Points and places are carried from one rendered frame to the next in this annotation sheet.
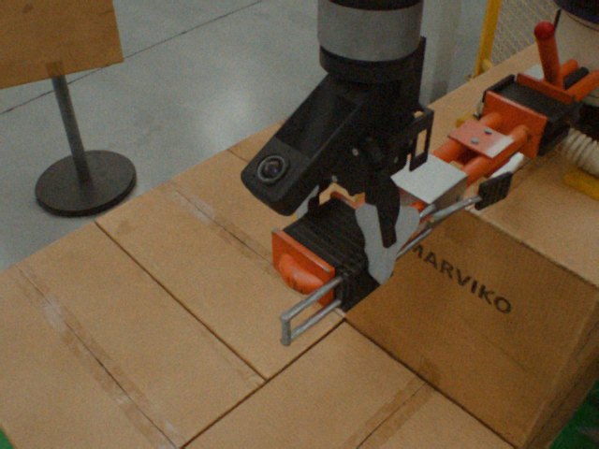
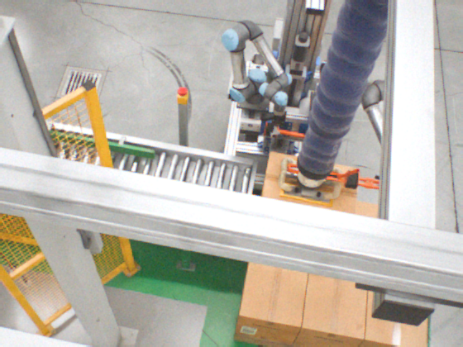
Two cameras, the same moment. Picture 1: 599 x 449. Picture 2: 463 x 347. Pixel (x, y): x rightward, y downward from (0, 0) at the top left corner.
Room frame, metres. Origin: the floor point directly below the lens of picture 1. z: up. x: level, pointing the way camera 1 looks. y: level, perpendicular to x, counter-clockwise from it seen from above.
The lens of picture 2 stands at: (2.48, 0.70, 4.10)
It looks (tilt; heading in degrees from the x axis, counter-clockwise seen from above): 58 degrees down; 230
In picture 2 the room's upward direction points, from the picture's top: 6 degrees clockwise
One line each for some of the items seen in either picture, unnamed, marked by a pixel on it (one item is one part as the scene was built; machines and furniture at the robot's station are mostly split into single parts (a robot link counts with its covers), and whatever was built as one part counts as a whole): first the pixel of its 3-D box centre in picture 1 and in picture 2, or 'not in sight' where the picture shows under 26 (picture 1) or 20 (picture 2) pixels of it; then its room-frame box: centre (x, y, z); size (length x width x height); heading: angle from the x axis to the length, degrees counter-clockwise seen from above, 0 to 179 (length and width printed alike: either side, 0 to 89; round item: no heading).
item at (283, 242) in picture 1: (331, 247); not in sight; (0.42, -0.03, 1.07); 0.08 x 0.07 x 0.05; 134
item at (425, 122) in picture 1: (368, 110); not in sight; (0.43, -0.06, 1.21); 0.09 x 0.08 x 0.12; 134
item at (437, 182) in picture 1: (423, 192); not in sight; (0.51, -0.13, 1.06); 0.07 x 0.07 x 0.04; 44
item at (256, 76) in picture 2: not in sight; (255, 80); (0.76, -1.17, 1.20); 0.13 x 0.12 x 0.14; 10
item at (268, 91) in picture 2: not in sight; (270, 90); (0.84, -0.95, 1.37); 0.11 x 0.11 x 0.08; 10
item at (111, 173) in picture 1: (68, 117); not in sight; (1.87, 0.83, 0.31); 0.40 x 0.40 x 0.62
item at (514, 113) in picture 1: (526, 113); (351, 179); (0.66, -0.29, 1.07); 0.10 x 0.08 x 0.06; 44
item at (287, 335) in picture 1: (412, 248); not in sight; (0.42, -0.11, 1.07); 0.31 x 0.03 x 0.05; 134
